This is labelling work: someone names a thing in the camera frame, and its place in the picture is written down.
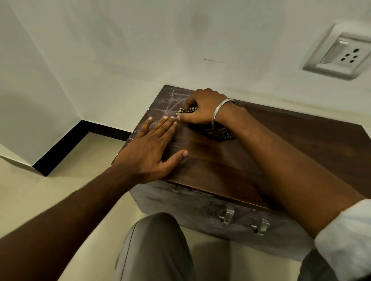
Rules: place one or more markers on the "person's left hand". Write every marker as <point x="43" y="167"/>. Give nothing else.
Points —
<point x="145" y="156"/>

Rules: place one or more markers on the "person's right hand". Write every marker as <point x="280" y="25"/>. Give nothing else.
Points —
<point x="205" y="107"/>

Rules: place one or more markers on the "checkered cloth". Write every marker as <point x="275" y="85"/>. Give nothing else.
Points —
<point x="220" y="133"/>

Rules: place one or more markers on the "dark wooden cabinet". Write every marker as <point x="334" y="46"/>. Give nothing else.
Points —
<point x="289" y="150"/>

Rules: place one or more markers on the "person's left forearm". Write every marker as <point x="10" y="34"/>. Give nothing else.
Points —
<point x="58" y="231"/>

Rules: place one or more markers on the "person's right forearm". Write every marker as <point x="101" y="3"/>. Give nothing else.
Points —
<point x="295" y="170"/>

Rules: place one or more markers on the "person's left leg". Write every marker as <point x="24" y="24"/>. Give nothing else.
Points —
<point x="156" y="249"/>

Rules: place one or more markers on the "person's leg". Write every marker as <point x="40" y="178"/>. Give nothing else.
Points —
<point x="156" y="249"/>
<point x="316" y="267"/>

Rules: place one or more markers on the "person's right leg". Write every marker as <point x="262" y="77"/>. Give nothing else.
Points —
<point x="316" y="267"/>

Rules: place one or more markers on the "silver bangle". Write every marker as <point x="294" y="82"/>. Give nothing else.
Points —
<point x="218" y="108"/>

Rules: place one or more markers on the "black skirting board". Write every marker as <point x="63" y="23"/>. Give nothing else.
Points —
<point x="63" y="147"/>

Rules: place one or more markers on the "white shirt sleeve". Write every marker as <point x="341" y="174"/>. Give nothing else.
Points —
<point x="347" y="237"/>

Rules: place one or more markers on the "small white wall socket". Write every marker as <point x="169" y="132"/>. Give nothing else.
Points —
<point x="339" y="52"/>

